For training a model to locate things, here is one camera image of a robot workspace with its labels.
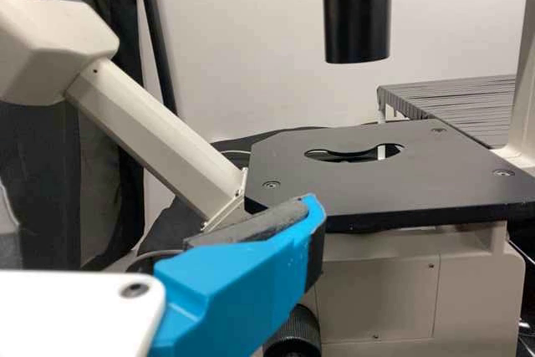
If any black platform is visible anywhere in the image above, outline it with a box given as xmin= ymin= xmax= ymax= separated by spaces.
xmin=377 ymin=74 xmax=519 ymax=150

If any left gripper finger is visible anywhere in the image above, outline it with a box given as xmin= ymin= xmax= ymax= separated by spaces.
xmin=148 ymin=192 xmax=328 ymax=357

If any cream microscope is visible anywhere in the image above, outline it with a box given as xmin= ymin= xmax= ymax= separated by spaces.
xmin=0 ymin=0 xmax=535 ymax=357

